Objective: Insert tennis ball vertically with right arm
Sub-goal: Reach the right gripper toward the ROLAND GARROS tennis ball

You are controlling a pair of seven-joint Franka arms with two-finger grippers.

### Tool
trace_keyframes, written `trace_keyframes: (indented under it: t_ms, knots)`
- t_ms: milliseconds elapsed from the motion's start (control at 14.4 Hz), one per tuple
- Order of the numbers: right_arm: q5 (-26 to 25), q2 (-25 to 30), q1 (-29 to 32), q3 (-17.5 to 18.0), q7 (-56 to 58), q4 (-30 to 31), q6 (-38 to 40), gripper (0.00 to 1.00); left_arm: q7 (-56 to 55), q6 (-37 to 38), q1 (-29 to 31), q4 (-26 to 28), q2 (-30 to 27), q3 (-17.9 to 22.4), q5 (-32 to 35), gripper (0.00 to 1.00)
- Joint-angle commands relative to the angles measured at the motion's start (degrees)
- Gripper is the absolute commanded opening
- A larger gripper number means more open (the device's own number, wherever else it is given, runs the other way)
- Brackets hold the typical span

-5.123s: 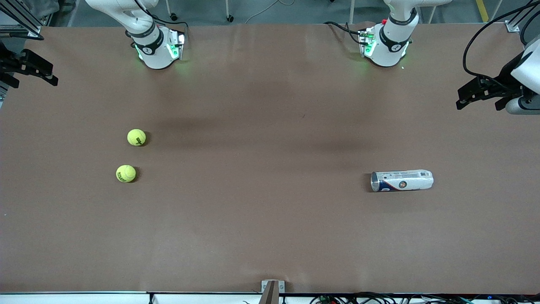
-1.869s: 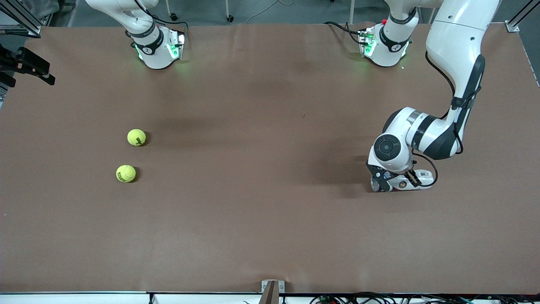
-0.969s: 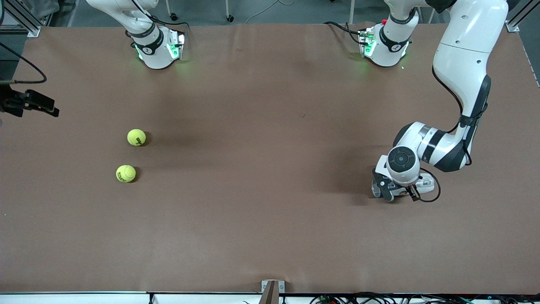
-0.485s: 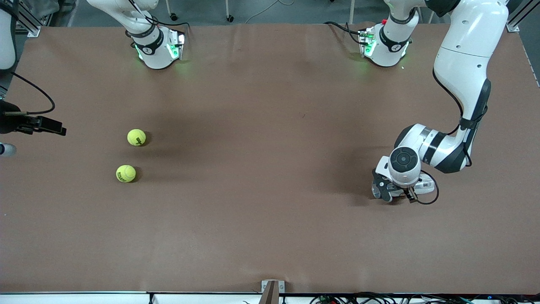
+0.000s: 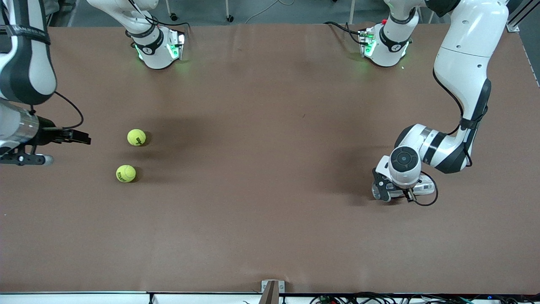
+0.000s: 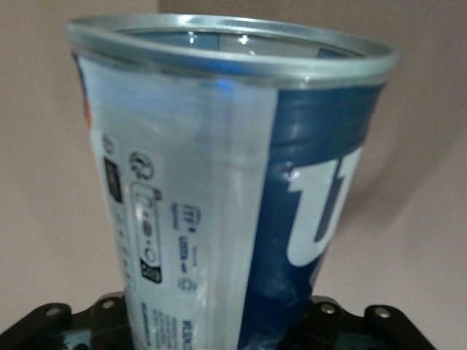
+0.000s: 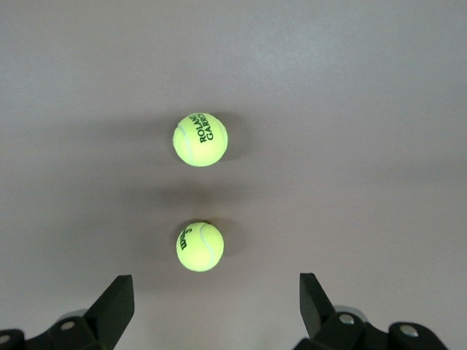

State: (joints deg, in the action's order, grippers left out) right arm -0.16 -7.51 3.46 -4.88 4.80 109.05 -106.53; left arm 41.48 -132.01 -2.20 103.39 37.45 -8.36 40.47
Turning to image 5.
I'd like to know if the clear printed tennis ball can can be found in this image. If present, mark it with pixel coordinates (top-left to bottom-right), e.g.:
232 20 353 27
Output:
390 177 436 197

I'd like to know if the tangled cable bundle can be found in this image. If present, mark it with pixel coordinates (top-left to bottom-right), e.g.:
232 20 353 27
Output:
310 291 540 304

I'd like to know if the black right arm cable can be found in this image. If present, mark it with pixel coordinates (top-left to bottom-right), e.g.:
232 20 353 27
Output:
54 91 84 130

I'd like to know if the white floor cable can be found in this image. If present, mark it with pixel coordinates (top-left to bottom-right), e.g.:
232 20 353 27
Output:
245 0 296 24

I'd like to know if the aluminium frame profile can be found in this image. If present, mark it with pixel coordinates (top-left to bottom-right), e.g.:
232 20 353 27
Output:
506 0 540 33

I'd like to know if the yellow Roland Garros tennis ball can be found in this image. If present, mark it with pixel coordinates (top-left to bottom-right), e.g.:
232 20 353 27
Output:
116 165 137 183

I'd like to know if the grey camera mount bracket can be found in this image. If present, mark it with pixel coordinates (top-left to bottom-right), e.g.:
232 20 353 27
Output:
261 280 286 304

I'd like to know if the white table edge rail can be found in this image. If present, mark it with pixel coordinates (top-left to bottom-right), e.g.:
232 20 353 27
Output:
0 292 540 304

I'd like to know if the black base power cable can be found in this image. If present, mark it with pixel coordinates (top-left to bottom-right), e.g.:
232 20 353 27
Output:
324 21 364 45
129 0 190 32

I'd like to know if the yellow Wilson print tennis ball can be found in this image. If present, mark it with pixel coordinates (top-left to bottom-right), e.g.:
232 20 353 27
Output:
127 129 147 147

